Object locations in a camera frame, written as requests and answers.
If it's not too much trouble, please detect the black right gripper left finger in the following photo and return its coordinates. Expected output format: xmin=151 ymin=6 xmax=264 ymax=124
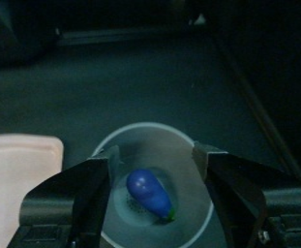
xmin=7 ymin=144 xmax=121 ymax=248

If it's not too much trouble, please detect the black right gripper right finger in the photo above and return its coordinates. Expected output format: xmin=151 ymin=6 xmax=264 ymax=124
xmin=192 ymin=140 xmax=301 ymax=248

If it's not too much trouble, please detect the purple toy eggplant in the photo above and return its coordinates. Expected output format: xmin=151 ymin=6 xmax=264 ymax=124
xmin=125 ymin=169 xmax=177 ymax=223

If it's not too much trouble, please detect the grey bowl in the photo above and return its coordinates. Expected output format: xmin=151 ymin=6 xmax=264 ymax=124
xmin=91 ymin=121 xmax=215 ymax=248

